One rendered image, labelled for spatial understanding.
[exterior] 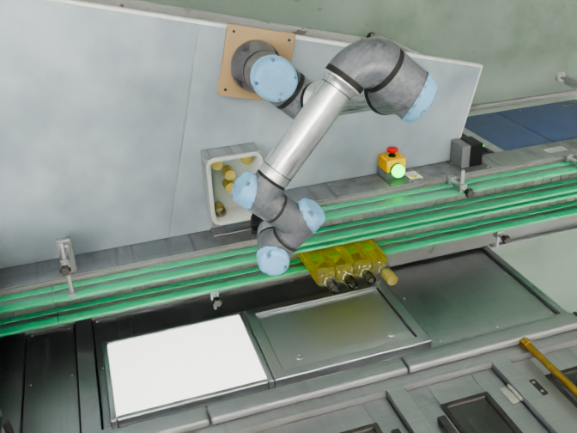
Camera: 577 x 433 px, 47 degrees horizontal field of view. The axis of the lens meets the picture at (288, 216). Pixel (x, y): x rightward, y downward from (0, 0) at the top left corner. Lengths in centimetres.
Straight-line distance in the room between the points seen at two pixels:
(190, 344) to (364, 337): 51
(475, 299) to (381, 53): 103
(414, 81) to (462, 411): 86
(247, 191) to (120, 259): 74
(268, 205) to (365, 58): 38
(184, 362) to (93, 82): 82
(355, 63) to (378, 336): 86
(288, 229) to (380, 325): 61
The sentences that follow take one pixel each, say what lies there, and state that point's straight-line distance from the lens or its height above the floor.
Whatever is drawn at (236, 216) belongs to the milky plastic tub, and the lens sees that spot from 209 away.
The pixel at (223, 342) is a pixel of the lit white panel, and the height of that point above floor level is 111.
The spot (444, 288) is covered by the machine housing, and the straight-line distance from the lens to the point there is 226.
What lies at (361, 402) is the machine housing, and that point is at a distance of 182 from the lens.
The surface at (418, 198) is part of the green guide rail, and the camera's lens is 215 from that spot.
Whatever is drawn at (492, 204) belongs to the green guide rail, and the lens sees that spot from 232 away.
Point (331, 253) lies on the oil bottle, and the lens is 206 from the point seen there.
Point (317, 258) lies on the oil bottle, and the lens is 204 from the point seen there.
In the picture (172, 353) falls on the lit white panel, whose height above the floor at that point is 111.
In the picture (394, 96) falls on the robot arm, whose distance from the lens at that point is 149.
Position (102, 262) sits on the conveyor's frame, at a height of 83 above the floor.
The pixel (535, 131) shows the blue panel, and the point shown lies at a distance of 279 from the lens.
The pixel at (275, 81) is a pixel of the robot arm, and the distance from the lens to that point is 179.
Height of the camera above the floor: 265
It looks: 58 degrees down
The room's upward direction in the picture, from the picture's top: 144 degrees clockwise
